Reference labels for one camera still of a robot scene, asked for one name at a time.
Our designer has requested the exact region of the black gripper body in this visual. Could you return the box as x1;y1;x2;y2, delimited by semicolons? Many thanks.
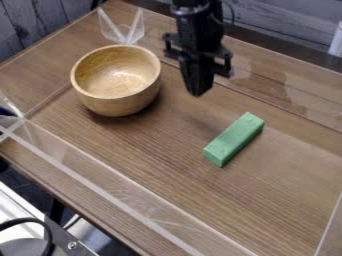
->
163;0;234;78

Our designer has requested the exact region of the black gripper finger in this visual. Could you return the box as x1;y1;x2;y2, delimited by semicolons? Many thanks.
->
179;55;214;97

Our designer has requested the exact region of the green rectangular block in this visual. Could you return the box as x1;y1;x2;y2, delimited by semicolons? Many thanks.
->
203;112;264;167

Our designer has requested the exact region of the brown wooden bowl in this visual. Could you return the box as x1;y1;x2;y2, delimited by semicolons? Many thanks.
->
69;45;162;117

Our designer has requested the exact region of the clear acrylic enclosure wall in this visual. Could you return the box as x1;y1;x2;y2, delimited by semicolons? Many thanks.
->
0;14;342;256

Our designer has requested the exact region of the grey metal bracket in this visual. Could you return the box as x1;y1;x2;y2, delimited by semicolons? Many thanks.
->
44;217;99;256

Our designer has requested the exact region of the black cable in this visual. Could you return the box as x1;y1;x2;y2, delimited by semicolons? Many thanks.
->
0;217;56;256

